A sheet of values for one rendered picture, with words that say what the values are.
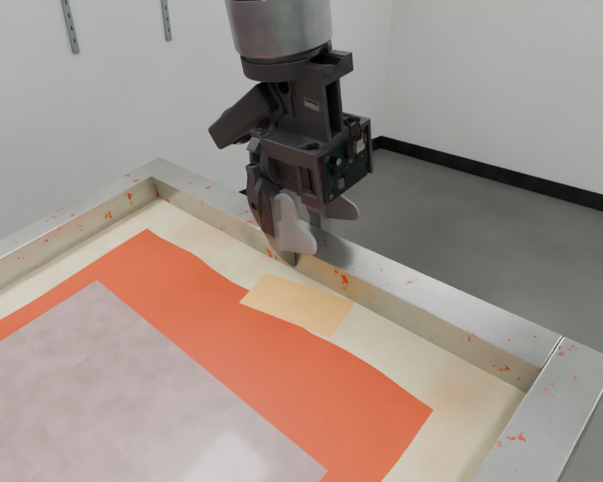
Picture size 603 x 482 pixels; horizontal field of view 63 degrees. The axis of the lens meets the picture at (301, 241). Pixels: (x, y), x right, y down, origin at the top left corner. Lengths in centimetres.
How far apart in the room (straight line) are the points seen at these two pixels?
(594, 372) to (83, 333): 44
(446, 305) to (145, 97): 241
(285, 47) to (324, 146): 8
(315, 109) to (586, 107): 328
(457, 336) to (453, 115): 358
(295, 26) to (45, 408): 37
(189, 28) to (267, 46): 246
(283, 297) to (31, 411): 24
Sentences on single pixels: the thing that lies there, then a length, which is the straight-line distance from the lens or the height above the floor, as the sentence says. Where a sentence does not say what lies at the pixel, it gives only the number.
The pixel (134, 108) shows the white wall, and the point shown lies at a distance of 268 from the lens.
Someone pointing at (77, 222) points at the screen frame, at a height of 116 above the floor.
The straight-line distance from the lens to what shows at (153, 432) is 43.
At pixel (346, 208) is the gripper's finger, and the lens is 48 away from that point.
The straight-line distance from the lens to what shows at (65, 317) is 56.
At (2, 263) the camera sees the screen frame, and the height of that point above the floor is 114.
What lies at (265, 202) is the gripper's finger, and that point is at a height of 125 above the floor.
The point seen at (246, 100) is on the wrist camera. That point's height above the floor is 134.
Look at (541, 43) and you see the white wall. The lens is 365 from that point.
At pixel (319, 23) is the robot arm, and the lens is 37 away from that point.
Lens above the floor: 144
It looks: 30 degrees down
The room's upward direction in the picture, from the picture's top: straight up
